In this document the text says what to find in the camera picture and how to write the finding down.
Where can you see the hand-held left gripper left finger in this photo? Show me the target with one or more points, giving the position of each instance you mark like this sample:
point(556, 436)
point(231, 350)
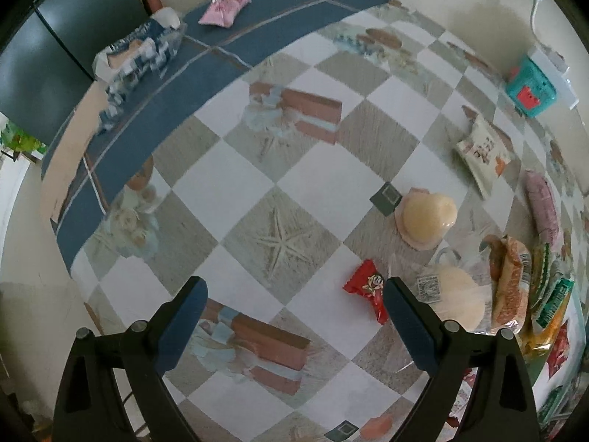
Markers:
point(182, 327)

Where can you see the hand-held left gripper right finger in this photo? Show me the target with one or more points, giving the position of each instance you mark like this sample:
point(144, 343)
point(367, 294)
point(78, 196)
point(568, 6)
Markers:
point(412, 327)

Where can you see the small red candy packet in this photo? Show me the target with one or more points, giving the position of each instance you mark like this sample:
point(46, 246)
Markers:
point(370, 287)

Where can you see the orange bread packet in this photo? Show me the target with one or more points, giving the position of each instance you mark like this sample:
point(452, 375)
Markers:
point(508, 285)

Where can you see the round bun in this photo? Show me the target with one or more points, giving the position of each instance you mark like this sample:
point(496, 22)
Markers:
point(428, 216)

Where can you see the green cracker snack packet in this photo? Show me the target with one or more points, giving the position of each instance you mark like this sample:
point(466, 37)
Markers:
point(542, 271)
point(559, 301)

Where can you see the teal rimmed white tray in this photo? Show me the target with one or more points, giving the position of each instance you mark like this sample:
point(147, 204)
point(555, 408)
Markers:
point(575, 377)

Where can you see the round white cake in wrapper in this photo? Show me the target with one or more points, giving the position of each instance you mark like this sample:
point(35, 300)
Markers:
point(455, 299)

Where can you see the yellow snack packet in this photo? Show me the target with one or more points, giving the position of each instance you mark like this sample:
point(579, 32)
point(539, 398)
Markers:
point(538, 343)

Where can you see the large red snack packet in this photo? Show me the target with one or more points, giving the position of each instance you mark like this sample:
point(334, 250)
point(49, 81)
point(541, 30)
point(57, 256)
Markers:
point(559, 354)

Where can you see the large pink snack packet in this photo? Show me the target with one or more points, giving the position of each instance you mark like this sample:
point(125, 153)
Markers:
point(543, 207)

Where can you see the checkered printed tablecloth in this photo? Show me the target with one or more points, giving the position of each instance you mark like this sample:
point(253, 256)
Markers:
point(257, 156)

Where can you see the white printed snack packet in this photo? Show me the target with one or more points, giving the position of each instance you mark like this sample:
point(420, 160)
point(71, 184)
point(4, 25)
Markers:
point(485, 152)

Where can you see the green plant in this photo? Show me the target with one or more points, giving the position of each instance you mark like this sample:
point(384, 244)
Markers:
point(18, 140)

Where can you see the teal box with red label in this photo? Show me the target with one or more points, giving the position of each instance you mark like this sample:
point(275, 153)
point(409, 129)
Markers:
point(531, 86)

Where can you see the blue white patterned plastic bag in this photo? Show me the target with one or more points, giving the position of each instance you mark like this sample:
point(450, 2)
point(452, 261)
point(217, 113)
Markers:
point(138, 50)

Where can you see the white power strip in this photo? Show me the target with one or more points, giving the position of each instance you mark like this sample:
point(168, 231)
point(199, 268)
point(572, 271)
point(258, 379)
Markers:
point(559, 73)

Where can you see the dark grey cabinet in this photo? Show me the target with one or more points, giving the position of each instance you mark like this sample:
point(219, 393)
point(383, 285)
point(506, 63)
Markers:
point(69, 32)

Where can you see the small pink snack packet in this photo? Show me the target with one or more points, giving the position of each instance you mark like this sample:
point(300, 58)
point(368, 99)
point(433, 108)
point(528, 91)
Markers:
point(224, 10)

